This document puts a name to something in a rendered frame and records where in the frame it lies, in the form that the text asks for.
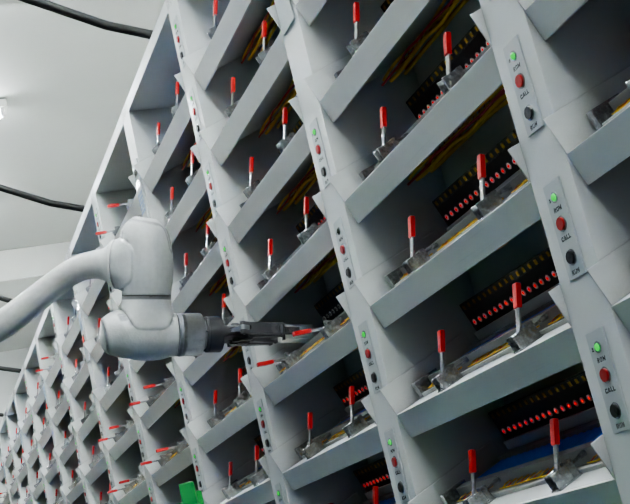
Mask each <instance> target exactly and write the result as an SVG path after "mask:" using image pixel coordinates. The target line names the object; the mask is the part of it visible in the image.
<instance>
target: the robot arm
mask: <svg viewBox="0 0 630 504"><path fill-rule="evenodd" d="M89 279H100V280H104V281H105V282H107V283H108V284H109V285H110V286H111V288H112V289H118V290H120V291H122V301H121V309H120V310H115V311H112V312H110V313H109V314H107V315H106V316H104V317H103V318H102V319H101V321H100V344H101V347H102V349H103V350H104V351H105V352H106V353H107V354H109V355H112V356H115V357H120V358H126V359H132V360H140V361H152V360H162V359H165V358H168V357H175V356H178V357H181V356H201V355H202V354H203V351H204V352H205V353H215V352H221V351H222V350H223V347H224V343H225V344H227V347H236V346H263V345H269V346H271V345H273V343H274V344H276V343H307V342H308V341H310V339H312V338H313V337H315V331H314V332H311V333H310V334H305V335H300V336H295V337H293V335H292V333H293V332H294V331H298V330H303V329H308V328H311V329H314V328H315V327H314V324H294V325H284V323H283V322H249V321H240V324H239V323H232V324H231V325H228V326H225V325H224V323H223V319H222V318H221V317H219V316H206V317H204V318H203V316H202V314H200V313H173V308H172V301H171V292H172V284H173V253H172V245H171V240H170V236H169V233H168V231H167V229H166V228H165V227H164V225H163V224H162V222H161V221H160V220H157V219H151V218H145V217H136V216H135V217H132V218H131V219H130V220H128V221H127V222H126V223H125V224H124V226H123V227H122V229H121V234H120V237H119V238H118V239H115V240H111V242H110V243H109V244H108V245H107V246H106V247H105V248H102V249H99V250H94V251H89V252H85V253H82V254H79V255H76V256H74V257H72V258H70V259H68V260H66V261H64V262H63V263H61V264H60V265H58V266H57V267H55V268H54V269H52V270H51V271H50V272H48V273H47V274H46V275H44V276H43V277H42V278H40V279H39V280H38V281H37V282H35V283H34V284H33V285H31V286H30V287H29V288H27V289H26V290H25V291H23V292H22V293H21V294H19V295H18V296H17V297H15V298H14V299H13V300H11V301H10V302H9V303H7V304H6V305H5V306H3V307H2V308H1V309H0V343H1V342H3V341H5V340H7V339H8V338H10V337H11V336H13V335H14V334H16V333H17V332H18V331H20V330H21V329H22V328H23V327H25V326H26V325H27V324H28V323H30V322H31V321H32V320H33V319H34V318H36V317H37V316H38V315H39V314H41V313H42V312H43V311H44V310H45V309H47V308H48V307H49V306H50V305H51V304H53V303H54V302H55V301H56V300H57V299H59V298H60V297H61V296H62V295H64V294H65V293H66V292H67V291H68V290H70V289H71V288H72V287H74V286H75V285H77V284H78V283H80V282H82V281H85V280H89Z"/></svg>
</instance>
